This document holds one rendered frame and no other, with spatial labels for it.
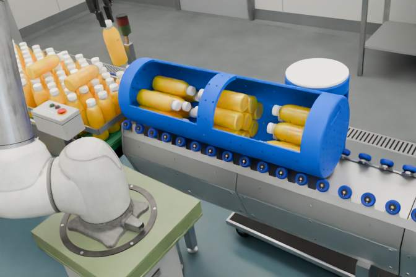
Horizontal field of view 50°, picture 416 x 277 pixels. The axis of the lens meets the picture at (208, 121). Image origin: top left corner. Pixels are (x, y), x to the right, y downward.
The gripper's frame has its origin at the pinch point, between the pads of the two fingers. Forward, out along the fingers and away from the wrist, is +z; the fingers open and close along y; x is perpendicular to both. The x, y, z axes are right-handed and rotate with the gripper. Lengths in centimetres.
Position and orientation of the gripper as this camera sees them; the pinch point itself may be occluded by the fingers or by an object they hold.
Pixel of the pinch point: (104, 17)
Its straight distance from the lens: 190.3
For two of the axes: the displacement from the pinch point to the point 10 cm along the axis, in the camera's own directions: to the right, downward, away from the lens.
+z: 1.5, 7.6, 6.3
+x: -8.2, -2.7, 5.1
